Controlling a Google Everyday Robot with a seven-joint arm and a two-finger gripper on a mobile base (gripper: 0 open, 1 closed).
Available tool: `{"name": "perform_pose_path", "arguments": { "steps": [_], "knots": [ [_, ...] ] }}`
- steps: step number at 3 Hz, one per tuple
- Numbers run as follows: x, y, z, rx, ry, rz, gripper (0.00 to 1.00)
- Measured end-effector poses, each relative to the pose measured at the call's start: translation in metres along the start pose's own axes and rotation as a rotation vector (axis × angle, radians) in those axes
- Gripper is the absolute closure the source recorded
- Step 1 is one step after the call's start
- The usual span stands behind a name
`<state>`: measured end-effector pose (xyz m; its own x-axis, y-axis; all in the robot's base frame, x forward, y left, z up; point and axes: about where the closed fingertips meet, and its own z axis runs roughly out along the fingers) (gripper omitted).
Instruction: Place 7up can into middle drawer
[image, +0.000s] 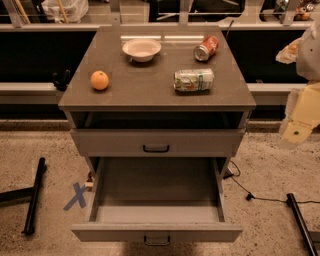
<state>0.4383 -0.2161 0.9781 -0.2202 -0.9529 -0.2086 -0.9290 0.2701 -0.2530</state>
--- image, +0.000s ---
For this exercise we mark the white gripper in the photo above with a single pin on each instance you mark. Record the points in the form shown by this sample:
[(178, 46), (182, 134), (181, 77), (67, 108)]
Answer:
[(309, 56)]

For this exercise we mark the green white 7up can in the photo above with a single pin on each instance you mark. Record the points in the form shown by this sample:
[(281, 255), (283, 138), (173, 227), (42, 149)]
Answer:
[(193, 80)]

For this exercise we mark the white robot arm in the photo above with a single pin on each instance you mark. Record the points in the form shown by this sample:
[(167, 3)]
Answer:
[(308, 60)]

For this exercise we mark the red soda can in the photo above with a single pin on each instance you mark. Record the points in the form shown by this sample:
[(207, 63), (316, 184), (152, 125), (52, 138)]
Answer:
[(205, 50)]

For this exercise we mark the grey drawer cabinet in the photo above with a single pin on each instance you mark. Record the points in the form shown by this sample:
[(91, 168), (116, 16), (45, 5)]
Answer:
[(141, 95)]

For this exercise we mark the open grey middle drawer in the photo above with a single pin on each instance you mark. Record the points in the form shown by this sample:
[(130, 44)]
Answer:
[(157, 201)]

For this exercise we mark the black stand leg right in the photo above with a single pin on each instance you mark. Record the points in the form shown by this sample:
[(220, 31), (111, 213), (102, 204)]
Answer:
[(311, 239)]

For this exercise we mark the black stand leg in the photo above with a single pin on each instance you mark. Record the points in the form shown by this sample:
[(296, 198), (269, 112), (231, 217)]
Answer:
[(31, 194), (311, 239)]

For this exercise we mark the white bowl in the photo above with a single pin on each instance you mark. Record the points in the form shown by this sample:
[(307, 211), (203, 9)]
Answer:
[(141, 49)]

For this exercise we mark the orange fruit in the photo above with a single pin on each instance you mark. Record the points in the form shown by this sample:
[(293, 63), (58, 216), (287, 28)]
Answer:
[(99, 80)]

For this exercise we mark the black clamp object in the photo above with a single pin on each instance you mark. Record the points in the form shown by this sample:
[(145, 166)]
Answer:
[(61, 81)]

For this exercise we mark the white plastic bag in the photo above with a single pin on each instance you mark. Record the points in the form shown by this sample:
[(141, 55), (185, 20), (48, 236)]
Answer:
[(65, 11)]

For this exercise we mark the blue tape cross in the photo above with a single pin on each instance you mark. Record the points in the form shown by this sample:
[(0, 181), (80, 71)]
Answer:
[(77, 198)]

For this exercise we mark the black stand leg left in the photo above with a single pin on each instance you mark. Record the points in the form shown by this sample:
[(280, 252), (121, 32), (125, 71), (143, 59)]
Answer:
[(31, 194)]

